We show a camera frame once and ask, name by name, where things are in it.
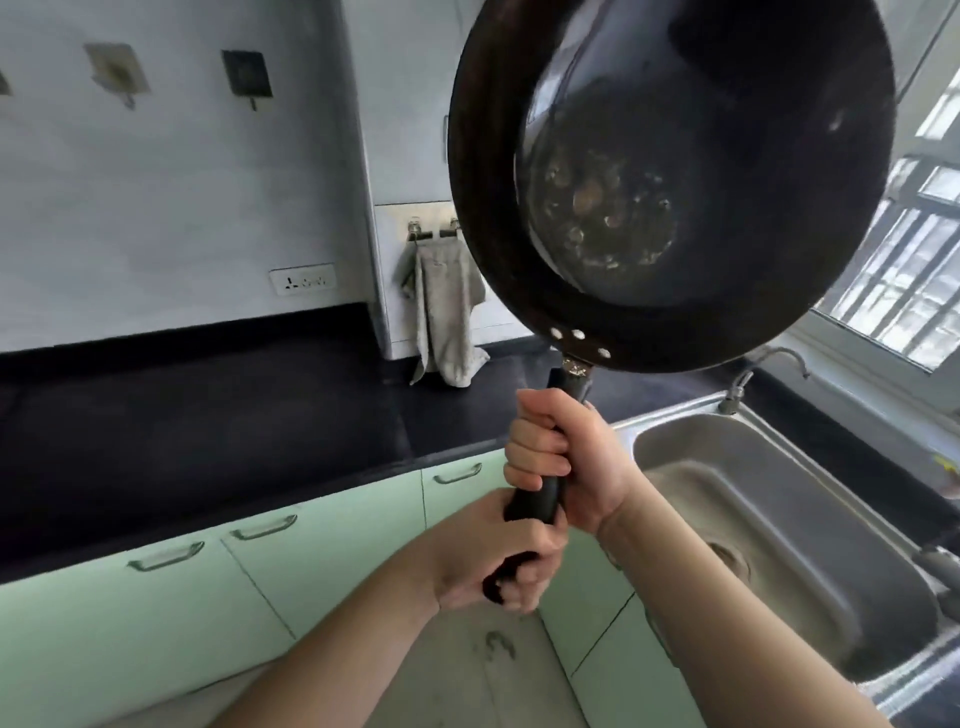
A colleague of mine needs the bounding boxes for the white window frame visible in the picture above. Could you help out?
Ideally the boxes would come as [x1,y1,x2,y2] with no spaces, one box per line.
[779,0,960,421]

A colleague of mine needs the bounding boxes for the person's left forearm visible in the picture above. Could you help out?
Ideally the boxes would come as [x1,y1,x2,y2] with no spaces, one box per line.
[217,554,444,728]

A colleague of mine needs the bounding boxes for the person's right forearm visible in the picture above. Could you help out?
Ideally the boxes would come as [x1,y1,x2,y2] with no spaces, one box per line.
[599,479,894,728]

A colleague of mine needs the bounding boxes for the grey towel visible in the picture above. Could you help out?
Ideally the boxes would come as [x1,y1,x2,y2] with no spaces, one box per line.
[399,238,491,391]

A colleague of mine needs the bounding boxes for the row of metal window bars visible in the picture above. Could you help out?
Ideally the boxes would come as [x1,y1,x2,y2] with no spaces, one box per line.
[824,89,960,370]

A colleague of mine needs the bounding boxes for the thin dark gooseneck faucet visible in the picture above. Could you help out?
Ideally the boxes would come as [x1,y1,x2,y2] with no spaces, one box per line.
[717,346,813,416]

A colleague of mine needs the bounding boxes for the white wall socket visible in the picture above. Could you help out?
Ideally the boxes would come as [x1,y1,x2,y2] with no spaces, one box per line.
[269,263,337,298]

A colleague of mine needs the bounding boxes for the stainless steel sink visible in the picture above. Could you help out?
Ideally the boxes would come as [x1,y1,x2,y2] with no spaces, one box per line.
[611,393,950,688]

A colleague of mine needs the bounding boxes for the person's right hand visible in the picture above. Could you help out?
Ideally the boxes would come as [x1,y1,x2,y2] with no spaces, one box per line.
[502,387,639,538]

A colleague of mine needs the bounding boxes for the person's left hand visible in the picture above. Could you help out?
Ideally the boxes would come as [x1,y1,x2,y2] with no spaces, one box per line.
[422,487,571,619]

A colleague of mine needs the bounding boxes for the green sink cabinet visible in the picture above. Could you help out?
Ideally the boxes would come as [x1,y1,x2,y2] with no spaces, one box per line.
[536,524,706,728]

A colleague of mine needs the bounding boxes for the black wok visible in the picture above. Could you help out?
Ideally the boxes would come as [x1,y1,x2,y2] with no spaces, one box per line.
[446,0,899,607]

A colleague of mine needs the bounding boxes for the large steel faucet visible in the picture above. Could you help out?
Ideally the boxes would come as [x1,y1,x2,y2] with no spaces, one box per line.
[911,543,960,601]

